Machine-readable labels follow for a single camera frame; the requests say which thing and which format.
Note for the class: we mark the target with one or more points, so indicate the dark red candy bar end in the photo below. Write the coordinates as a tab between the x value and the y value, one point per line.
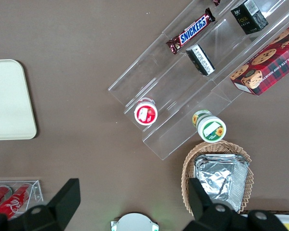
216	2

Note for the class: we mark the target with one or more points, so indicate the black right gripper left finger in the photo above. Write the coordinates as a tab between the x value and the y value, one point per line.
60	202

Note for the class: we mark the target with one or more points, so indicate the woven wicker basket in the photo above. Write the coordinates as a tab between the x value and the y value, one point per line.
190	163

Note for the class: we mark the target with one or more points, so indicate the Snickers chocolate bar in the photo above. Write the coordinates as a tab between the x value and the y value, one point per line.
191	31

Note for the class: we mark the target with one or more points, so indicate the small black box white label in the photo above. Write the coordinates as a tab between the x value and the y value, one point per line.
201	60

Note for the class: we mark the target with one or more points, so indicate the cream plastic tray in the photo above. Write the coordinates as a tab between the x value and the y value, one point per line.
9	101

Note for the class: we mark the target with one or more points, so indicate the dark green Face box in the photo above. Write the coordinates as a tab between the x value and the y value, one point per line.
249	18

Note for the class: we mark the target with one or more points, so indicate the clear acrylic can holder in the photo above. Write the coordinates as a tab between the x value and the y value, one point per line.
36	190

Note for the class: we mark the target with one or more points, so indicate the clear acrylic stepped shelf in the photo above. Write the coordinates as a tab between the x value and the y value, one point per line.
180	96

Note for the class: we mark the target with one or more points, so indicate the green sunflower yogurt cup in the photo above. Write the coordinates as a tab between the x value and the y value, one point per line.
210	128

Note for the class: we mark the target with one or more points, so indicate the red tartan cookie box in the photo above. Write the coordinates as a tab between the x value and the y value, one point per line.
269	65

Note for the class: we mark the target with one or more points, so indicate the red strawberry yogurt cup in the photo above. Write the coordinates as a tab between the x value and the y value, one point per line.
146	114

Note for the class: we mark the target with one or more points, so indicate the white round device green lights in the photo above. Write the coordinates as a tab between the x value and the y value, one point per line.
135	222

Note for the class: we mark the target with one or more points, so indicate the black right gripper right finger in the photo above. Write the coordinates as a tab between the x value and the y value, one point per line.
202	207

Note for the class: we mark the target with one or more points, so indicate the foil-wrapped sandwich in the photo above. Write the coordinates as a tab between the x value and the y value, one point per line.
219	183
219	157

